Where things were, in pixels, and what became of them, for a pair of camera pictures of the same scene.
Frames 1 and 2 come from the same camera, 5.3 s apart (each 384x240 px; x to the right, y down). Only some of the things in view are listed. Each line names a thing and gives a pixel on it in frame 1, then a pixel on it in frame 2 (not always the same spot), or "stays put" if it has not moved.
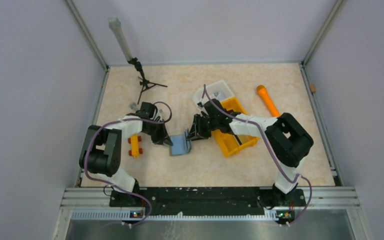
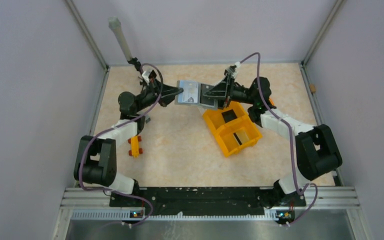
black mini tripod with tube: x=115 y=23 stays put
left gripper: x=163 y=139 to x=168 y=93
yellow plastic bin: x=228 y=142 stays put
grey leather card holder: x=181 y=145 to x=193 y=94
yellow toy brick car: x=135 y=151 stays put
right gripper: x=197 y=132 to x=223 y=92
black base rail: x=206 y=201 stays put
